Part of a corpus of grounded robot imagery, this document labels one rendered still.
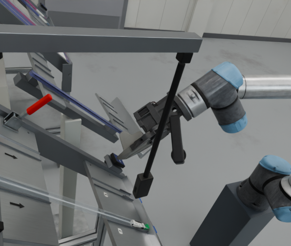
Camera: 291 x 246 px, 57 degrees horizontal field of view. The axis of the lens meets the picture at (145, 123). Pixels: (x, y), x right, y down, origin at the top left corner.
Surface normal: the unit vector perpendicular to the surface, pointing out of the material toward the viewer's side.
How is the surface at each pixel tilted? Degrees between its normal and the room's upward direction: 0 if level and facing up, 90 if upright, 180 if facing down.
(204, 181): 0
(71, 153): 90
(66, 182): 90
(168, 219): 0
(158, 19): 90
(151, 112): 47
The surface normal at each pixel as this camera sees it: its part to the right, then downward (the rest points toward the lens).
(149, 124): -0.20, -0.19
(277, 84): 0.05, -0.10
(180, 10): 0.37, 0.64
